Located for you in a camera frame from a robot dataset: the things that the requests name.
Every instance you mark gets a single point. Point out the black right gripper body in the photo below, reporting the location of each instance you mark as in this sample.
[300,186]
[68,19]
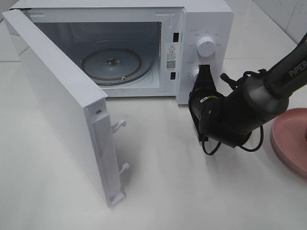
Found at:
[205,105]

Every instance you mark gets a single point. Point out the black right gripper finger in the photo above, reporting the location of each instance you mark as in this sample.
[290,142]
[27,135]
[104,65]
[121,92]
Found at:
[204,75]

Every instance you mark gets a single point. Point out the pink round plate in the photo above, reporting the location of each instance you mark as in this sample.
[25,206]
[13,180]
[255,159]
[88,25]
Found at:
[289,139]

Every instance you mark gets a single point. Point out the white microwave door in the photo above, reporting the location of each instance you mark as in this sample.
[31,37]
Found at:
[73,104]

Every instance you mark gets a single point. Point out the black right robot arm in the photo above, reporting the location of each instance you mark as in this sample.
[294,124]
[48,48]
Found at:
[256,98]

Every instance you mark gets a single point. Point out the lower white timer knob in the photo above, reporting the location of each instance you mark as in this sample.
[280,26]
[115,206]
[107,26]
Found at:
[194,75]

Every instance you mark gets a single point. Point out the upper white power knob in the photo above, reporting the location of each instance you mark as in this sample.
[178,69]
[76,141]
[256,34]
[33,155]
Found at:
[206,46]

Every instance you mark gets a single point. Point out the white warning label sticker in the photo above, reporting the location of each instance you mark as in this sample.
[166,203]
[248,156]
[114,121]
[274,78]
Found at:
[171,57]

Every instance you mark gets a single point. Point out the white microwave oven body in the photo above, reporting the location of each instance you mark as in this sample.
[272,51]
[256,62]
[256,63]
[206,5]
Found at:
[81,27]

